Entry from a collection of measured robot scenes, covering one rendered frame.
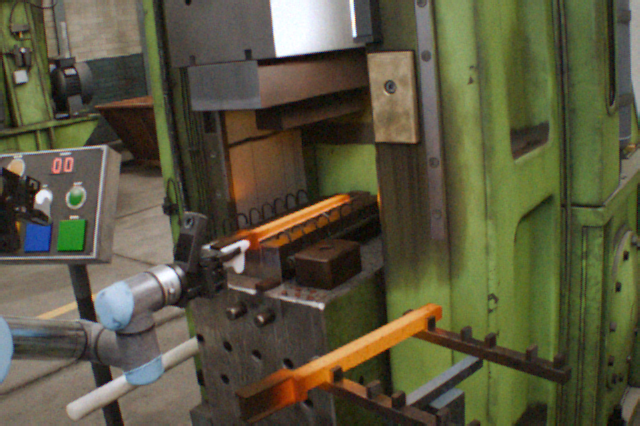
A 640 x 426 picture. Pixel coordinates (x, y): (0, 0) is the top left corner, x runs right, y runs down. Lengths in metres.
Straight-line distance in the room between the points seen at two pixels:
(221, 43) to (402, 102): 0.38
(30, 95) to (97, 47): 4.30
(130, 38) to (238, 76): 9.54
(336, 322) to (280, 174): 0.57
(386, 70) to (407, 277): 0.42
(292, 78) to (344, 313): 0.48
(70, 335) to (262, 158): 0.72
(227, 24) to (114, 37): 9.38
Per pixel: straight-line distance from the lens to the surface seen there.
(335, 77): 1.49
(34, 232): 1.71
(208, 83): 1.39
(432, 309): 1.12
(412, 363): 1.45
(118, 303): 1.15
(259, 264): 1.41
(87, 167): 1.67
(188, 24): 1.42
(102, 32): 10.59
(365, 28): 1.26
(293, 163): 1.79
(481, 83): 1.20
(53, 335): 1.21
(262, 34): 1.28
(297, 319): 1.30
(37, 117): 6.31
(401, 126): 1.26
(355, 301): 1.34
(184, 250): 1.27
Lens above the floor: 1.40
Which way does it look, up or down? 15 degrees down
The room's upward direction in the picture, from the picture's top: 6 degrees counter-clockwise
